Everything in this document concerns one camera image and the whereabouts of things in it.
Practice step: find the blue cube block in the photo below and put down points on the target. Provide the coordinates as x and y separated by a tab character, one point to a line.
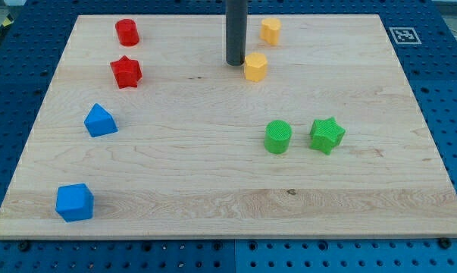
74	202

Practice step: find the red cylinder block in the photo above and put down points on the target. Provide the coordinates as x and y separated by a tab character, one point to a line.
127	32

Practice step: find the light wooden board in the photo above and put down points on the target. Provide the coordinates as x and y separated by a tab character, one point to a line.
188	160

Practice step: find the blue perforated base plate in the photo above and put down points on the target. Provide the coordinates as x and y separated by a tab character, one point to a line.
30	49

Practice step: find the yellow heart block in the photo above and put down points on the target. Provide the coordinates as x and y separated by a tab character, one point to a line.
270	30

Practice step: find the blue triangle block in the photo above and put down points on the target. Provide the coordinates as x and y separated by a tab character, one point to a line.
99	122

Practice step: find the yellow hexagon block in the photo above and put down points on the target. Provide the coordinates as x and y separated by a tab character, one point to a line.
256	65

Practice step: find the white fiducial marker tag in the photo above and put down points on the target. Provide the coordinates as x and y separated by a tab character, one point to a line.
405	35

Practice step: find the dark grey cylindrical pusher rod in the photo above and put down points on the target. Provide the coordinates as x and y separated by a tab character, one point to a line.
236	24

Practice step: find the red star block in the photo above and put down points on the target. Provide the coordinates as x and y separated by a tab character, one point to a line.
127	72

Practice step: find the green star block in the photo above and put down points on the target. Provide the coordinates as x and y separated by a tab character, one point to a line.
325	135

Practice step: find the green cylinder block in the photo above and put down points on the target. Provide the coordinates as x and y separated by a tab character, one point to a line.
277	136

